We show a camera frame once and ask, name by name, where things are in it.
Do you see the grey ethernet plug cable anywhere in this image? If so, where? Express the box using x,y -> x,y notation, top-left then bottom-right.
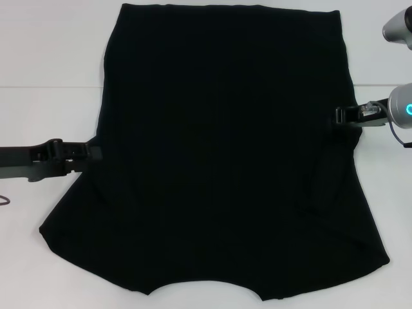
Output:
360,102 -> 381,117

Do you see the black t-shirt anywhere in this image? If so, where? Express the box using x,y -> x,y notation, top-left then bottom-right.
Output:
38,3 -> 393,293

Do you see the right arm dark cable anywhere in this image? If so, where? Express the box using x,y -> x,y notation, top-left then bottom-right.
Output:
387,116 -> 412,149

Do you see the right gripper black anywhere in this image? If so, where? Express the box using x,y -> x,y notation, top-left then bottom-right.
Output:
334,96 -> 392,128

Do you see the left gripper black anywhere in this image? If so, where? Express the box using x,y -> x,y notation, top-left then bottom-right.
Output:
0,138 -> 104,183

